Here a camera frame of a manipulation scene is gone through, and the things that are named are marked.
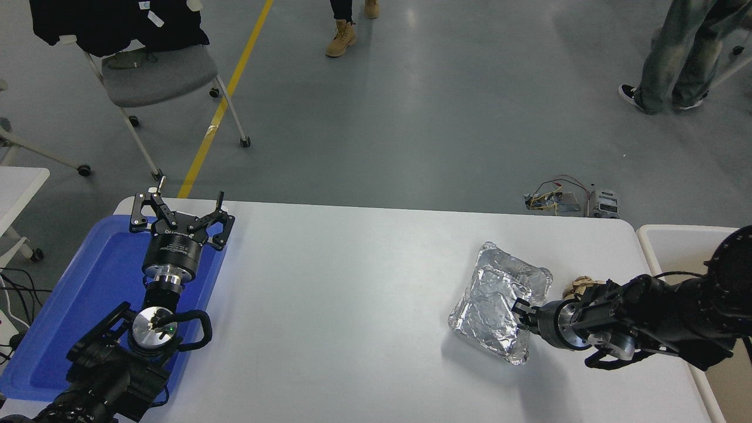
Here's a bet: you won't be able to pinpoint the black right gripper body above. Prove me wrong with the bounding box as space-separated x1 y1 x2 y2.
532 300 568 349

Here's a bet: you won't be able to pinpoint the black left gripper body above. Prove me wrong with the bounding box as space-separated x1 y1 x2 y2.
143 219 207 278

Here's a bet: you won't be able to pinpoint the silver foil tray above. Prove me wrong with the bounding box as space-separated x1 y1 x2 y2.
448 241 554 366

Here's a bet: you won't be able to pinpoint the crumpled tan paper ball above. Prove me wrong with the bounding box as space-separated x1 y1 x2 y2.
563 276 606 300

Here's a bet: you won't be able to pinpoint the blue plastic tray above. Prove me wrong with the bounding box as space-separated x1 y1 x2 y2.
0 214 229 403

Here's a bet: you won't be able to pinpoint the small silver device box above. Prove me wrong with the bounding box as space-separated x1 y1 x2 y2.
589 187 619 219

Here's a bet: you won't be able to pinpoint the grey seat wheeled chair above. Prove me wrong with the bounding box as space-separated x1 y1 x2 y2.
59 34 251 182

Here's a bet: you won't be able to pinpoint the white chair base with casters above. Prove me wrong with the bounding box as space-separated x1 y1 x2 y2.
0 79 92 177

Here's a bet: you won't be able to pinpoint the white side table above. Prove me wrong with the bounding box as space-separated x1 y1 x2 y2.
0 167 51 262

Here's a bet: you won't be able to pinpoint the large pale bin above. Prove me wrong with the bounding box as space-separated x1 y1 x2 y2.
636 225 752 423

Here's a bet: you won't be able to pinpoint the olive green pouch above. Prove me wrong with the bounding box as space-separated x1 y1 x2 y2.
108 50 156 70

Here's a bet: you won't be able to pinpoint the white power strip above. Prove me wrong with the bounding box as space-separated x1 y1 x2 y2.
0 308 27 359

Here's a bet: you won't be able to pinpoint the black jacket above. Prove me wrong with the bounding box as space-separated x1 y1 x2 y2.
29 0 210 58

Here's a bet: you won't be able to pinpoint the person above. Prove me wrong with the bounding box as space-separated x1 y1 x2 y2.
325 0 380 58
618 0 752 115

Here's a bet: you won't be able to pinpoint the circuit board with wires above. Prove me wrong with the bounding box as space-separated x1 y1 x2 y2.
524 175 590 215

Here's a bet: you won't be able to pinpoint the black cables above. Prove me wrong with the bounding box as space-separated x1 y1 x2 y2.
0 267 51 330

